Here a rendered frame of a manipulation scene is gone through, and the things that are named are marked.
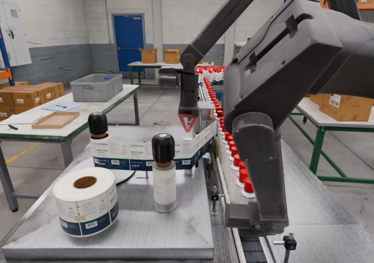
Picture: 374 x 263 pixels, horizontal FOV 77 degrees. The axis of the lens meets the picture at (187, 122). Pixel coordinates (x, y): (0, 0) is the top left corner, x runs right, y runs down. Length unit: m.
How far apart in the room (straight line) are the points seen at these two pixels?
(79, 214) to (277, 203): 0.61
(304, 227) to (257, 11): 7.85
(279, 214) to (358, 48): 0.39
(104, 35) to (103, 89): 6.53
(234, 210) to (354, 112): 2.05
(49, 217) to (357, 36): 1.02
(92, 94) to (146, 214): 2.04
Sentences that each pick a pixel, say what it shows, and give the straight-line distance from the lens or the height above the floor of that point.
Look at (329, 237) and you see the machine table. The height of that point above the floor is 0.83.
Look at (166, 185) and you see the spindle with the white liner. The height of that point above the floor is 1.00.
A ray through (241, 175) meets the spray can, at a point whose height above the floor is 1.08.
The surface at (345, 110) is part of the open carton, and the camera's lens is 2.50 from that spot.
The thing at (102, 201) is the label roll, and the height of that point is 0.99.
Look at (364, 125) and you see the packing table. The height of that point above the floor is 0.77.
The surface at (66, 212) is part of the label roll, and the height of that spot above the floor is 0.98.
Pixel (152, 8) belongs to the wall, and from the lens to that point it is 8.58.
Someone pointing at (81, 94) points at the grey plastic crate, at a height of 0.89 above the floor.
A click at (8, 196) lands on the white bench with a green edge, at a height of 0.18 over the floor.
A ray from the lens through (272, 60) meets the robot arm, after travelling 0.22.
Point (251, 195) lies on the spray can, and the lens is 0.79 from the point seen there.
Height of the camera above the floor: 1.51
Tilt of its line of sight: 20 degrees down
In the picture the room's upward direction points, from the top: straight up
